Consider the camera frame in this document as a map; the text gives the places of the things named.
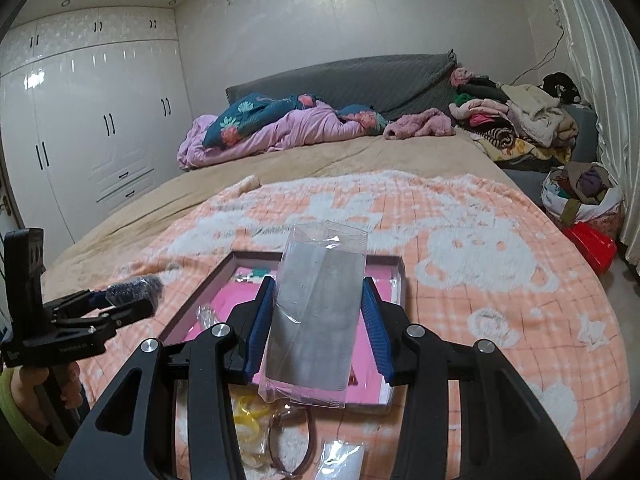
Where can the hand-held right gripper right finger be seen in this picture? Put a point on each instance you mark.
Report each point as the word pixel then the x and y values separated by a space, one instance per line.
pixel 376 330

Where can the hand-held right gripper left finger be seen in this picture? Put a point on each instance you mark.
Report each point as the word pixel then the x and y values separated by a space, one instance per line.
pixel 260 325

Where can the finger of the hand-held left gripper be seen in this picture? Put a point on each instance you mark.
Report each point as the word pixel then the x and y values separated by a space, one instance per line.
pixel 99 297
pixel 131 309

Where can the grey box with pink lining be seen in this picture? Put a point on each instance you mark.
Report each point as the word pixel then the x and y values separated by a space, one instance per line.
pixel 240 300

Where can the clear plastic package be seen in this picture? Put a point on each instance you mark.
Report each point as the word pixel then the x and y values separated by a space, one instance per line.
pixel 312 310

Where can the person's left forearm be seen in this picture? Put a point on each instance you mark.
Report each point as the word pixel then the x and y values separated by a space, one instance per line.
pixel 12 420

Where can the person's left hand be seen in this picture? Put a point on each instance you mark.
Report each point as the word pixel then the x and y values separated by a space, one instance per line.
pixel 27 385

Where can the green hair clip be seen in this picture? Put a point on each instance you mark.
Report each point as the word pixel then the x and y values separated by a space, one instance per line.
pixel 260 273

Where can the brown sunglasses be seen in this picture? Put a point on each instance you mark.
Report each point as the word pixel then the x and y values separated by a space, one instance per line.
pixel 300 417

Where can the white hair clip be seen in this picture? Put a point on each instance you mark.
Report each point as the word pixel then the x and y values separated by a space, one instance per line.
pixel 250 447

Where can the orange checked cloud blanket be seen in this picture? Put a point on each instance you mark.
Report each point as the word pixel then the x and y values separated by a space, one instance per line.
pixel 500 310

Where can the small clear earring packet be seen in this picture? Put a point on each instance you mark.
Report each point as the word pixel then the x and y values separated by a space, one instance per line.
pixel 342 457

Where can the white glossy wardrobe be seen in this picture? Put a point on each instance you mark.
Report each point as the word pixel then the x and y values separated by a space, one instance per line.
pixel 100 135

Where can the beige bed sheet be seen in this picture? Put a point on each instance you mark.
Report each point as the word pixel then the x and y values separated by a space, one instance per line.
pixel 300 165

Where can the pink floral quilt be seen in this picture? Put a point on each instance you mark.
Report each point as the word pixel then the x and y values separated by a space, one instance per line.
pixel 300 125

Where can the pink fuzzy garment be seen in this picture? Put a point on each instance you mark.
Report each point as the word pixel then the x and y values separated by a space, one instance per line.
pixel 420 125

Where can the red plastic stool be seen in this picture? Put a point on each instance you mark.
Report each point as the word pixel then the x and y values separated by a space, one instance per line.
pixel 592 247

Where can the grey headboard cover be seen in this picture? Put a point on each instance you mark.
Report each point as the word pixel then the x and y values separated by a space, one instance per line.
pixel 375 80

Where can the bag full of clothes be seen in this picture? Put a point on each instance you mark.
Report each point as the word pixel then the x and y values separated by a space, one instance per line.
pixel 585 190

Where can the pile of folded clothes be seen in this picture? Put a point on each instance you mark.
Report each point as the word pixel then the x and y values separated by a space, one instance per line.
pixel 520 115

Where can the grey padded seat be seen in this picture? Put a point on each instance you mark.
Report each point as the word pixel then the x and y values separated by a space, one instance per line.
pixel 586 132

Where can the black and white bag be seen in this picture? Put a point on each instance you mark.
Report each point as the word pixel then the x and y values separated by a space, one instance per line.
pixel 560 85

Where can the cream satin curtain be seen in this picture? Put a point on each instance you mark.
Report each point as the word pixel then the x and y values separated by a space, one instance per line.
pixel 600 85

